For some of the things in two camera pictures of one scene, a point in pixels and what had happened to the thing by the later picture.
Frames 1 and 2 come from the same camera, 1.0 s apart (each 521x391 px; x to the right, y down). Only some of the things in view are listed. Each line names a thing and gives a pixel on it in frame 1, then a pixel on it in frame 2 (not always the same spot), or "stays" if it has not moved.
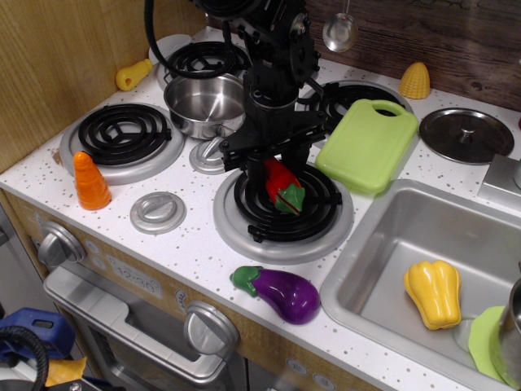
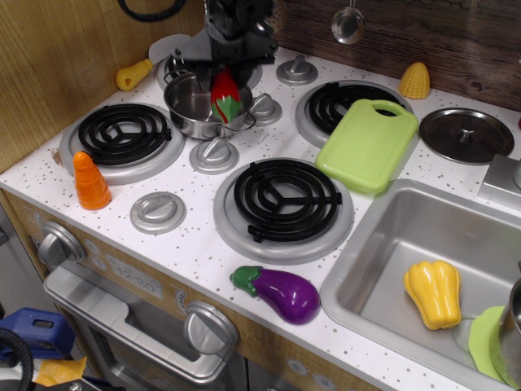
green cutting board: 365,147 stays
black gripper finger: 255,169 -> 206,78
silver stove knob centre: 205,157 stays
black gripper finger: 296,158 -> 242,73
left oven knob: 59,245 stays
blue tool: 54,330 stays
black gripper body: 271,125 -> 217,45
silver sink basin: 409,222 stays
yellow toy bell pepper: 435,289 stays
